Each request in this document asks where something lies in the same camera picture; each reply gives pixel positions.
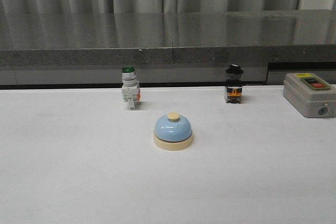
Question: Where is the blue and cream desk bell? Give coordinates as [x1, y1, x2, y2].
[153, 112, 193, 151]

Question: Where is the grey stone counter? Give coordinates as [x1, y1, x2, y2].
[1, 10, 335, 89]

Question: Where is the green pushbutton switch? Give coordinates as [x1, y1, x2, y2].
[121, 66, 141, 110]

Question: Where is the black rotary selector switch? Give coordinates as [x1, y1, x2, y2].
[224, 64, 244, 103]

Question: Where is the grey on-off switch box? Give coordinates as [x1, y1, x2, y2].
[283, 73, 335, 118]

